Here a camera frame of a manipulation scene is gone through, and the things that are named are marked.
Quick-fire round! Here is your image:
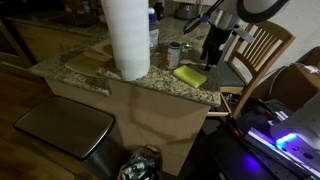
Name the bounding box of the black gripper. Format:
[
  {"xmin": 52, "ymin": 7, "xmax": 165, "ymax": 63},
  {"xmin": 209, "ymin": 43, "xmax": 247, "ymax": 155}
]
[{"xmin": 199, "ymin": 25, "xmax": 232, "ymax": 72}]

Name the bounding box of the white plastic spoon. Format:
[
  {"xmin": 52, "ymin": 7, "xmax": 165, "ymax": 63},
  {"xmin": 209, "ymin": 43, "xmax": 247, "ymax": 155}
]
[{"xmin": 179, "ymin": 59, "xmax": 208, "ymax": 67}]

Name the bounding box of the yellow sponge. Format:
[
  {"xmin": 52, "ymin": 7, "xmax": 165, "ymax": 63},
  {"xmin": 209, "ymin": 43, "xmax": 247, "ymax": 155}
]
[{"xmin": 172, "ymin": 64, "xmax": 208, "ymax": 89}]

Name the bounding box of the small wooden cutting board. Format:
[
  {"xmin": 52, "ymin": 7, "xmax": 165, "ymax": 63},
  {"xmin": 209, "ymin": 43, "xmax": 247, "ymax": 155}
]
[{"xmin": 83, "ymin": 39, "xmax": 115, "ymax": 63}]

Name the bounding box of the large wooden cutting board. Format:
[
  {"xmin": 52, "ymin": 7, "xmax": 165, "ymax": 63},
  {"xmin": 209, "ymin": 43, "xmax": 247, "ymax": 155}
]
[{"xmin": 64, "ymin": 54, "xmax": 108, "ymax": 78}]

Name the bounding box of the white adapter on box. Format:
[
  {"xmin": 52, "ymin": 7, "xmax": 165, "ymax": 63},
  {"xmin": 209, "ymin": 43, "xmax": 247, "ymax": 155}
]
[{"xmin": 303, "ymin": 64, "xmax": 320, "ymax": 74}]

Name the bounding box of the clear jar with blue lid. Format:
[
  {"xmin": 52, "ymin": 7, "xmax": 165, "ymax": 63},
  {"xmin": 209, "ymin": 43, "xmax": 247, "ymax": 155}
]
[{"xmin": 148, "ymin": 8, "xmax": 161, "ymax": 51}]

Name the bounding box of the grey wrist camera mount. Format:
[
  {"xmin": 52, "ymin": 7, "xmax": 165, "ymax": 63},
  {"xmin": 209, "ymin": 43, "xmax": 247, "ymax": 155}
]
[{"xmin": 206, "ymin": 8, "xmax": 255, "ymax": 44}]

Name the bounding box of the beige counter cabinet base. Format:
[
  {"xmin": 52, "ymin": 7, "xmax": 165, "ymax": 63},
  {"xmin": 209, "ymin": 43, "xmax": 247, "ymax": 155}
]
[{"xmin": 44, "ymin": 78, "xmax": 212, "ymax": 177}]

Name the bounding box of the kitchen sink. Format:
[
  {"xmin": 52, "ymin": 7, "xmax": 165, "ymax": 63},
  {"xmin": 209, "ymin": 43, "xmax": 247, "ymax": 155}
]
[{"xmin": 48, "ymin": 12, "xmax": 103, "ymax": 28}]

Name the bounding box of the silver metal pot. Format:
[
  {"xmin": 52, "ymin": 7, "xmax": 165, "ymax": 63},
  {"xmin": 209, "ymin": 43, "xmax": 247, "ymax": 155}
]
[{"xmin": 175, "ymin": 2, "xmax": 200, "ymax": 20}]

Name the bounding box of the bag full of trash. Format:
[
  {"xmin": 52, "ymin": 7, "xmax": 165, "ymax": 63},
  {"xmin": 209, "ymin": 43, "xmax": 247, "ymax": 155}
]
[{"xmin": 118, "ymin": 144, "xmax": 163, "ymax": 180}]

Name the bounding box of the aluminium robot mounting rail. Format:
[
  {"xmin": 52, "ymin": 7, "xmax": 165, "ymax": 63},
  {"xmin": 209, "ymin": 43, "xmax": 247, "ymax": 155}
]
[{"xmin": 226, "ymin": 109, "xmax": 320, "ymax": 180}]

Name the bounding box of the stainless steel trash can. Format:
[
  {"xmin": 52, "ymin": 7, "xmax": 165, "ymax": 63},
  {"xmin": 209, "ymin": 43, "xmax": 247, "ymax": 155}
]
[{"xmin": 13, "ymin": 95, "xmax": 118, "ymax": 180}]

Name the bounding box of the wooden lower kitchen cabinet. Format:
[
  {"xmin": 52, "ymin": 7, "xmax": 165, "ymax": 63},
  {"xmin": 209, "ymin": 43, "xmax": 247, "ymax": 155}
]
[{"xmin": 9, "ymin": 20, "xmax": 111, "ymax": 64}]

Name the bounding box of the wooden chair with dark seat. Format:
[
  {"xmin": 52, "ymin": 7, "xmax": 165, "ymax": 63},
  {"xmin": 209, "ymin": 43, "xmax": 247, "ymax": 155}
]
[{"xmin": 207, "ymin": 20, "xmax": 297, "ymax": 119}]

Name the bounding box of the brown cardboard box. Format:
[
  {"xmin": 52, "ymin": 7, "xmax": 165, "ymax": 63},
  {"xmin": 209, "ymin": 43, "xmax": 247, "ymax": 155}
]
[{"xmin": 269, "ymin": 46, "xmax": 320, "ymax": 111}]

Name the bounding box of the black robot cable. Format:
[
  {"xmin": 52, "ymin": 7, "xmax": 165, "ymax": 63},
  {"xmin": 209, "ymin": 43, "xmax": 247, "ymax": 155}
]
[{"xmin": 182, "ymin": 0, "xmax": 225, "ymax": 35}]

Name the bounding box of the white paper towel roll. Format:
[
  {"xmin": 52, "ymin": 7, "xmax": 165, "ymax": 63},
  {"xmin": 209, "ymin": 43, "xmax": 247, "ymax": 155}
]
[{"xmin": 99, "ymin": 0, "xmax": 152, "ymax": 82}]

